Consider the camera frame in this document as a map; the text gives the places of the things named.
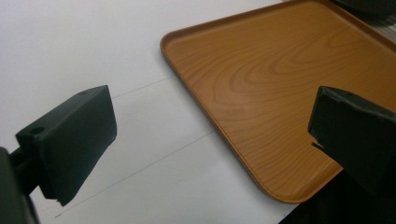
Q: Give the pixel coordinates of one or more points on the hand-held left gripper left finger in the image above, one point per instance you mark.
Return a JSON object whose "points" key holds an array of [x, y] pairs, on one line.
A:
{"points": [[73, 137]]}

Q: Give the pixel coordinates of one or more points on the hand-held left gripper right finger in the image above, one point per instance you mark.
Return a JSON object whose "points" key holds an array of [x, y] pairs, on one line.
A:
{"points": [[355, 137]]}

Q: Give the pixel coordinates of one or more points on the wooden tray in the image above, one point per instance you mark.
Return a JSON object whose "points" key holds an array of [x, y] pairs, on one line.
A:
{"points": [[264, 93]]}

